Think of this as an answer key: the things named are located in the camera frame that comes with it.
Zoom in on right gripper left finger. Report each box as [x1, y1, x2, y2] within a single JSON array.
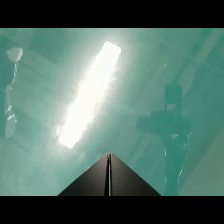
[[58, 153, 109, 197]]

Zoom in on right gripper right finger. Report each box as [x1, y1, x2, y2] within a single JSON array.
[[107, 153, 162, 197]]

